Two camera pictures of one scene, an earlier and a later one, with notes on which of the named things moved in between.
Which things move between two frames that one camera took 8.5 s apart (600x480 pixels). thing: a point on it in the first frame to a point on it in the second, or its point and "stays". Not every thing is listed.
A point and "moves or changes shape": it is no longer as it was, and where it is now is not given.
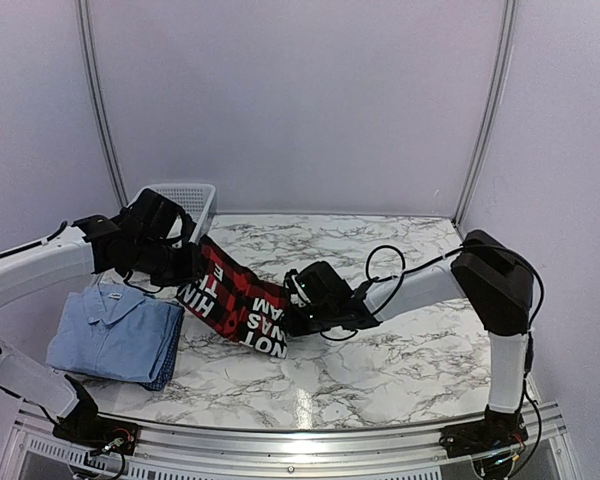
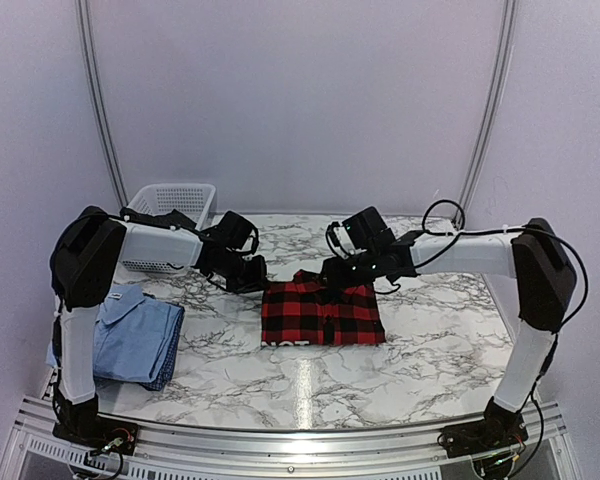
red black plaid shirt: x=234 y=300 moves or changes shape
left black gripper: x=189 y=268 to x=255 y=283
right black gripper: x=293 y=323 to x=336 y=277
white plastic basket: x=194 y=198 stays
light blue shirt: x=111 y=332 stays
